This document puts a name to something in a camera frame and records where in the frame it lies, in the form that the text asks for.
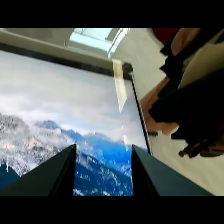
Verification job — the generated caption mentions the pink-brown garment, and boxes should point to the pink-brown garment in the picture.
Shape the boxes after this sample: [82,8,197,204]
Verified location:
[171,27,203,56]

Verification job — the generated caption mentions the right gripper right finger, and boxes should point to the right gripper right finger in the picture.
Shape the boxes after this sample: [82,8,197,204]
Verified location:
[131,144,214,197]

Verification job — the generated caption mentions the red garment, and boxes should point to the red garment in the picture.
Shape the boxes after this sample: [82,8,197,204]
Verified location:
[152,27,181,46]

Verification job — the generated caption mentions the orange garment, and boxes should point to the orange garment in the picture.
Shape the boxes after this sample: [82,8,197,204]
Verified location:
[139,76,180,136]

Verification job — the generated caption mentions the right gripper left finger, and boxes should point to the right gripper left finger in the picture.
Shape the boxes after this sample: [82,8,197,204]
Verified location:
[0,143,78,197]

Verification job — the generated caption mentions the silver frame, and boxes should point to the silver frame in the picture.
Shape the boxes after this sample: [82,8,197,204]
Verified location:
[0,29,134,73]

